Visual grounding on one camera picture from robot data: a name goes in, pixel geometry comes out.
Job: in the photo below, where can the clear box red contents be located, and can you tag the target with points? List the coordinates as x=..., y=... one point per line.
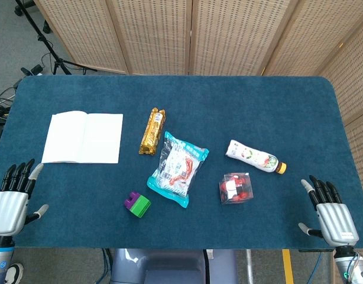
x=236, y=189

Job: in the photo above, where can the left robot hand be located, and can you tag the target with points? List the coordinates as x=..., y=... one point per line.
x=8, y=204

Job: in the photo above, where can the purple green toy block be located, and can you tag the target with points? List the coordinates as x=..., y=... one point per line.
x=137, y=204

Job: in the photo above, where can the teal clear snack bag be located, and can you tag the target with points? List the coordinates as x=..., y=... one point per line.
x=177, y=168

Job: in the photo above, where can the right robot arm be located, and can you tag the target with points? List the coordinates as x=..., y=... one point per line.
x=348, y=263

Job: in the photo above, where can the blue table mat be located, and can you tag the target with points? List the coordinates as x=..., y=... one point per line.
x=199, y=103

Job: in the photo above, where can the yellow floor tape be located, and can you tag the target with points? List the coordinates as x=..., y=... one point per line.
x=288, y=266

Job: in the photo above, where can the white notebook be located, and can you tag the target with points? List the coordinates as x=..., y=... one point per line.
x=84, y=137

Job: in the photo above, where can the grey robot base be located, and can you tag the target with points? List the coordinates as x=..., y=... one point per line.
x=169, y=266

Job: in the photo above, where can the black white shoe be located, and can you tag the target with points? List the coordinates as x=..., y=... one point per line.
x=13, y=273

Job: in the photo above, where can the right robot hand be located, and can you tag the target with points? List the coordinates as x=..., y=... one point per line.
x=335, y=213

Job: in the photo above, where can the white drink bottle yellow cap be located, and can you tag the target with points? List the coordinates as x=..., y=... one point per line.
x=252, y=156

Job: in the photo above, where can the black tripod stand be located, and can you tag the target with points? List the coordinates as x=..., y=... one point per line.
x=42, y=38

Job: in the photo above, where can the gold foil snack bar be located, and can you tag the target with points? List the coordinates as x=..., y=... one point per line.
x=152, y=131

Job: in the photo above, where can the woven folding screen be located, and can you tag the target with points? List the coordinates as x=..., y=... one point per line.
x=228, y=35

